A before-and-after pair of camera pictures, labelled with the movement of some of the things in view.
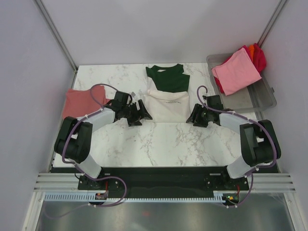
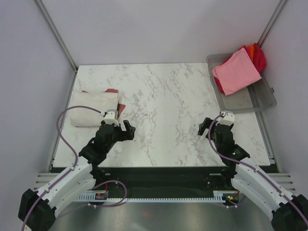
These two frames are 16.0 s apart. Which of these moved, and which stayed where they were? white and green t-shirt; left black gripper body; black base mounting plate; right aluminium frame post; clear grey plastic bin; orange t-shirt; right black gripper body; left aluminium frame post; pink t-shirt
Moved: left black gripper body; white and green t-shirt; right black gripper body
Stayed: black base mounting plate; left aluminium frame post; clear grey plastic bin; right aluminium frame post; orange t-shirt; pink t-shirt
